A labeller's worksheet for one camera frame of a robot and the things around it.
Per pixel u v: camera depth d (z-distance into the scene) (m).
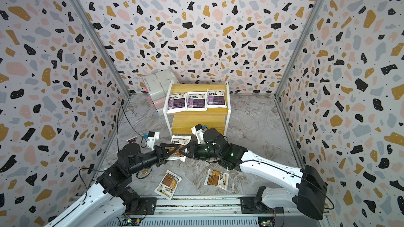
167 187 0.78
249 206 0.73
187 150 0.67
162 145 0.64
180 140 0.70
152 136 0.67
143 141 0.66
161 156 0.60
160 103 0.99
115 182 0.51
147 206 0.74
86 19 0.81
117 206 0.61
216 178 0.80
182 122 0.87
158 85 0.95
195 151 0.60
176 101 0.72
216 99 0.73
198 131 0.66
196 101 0.72
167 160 0.64
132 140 0.97
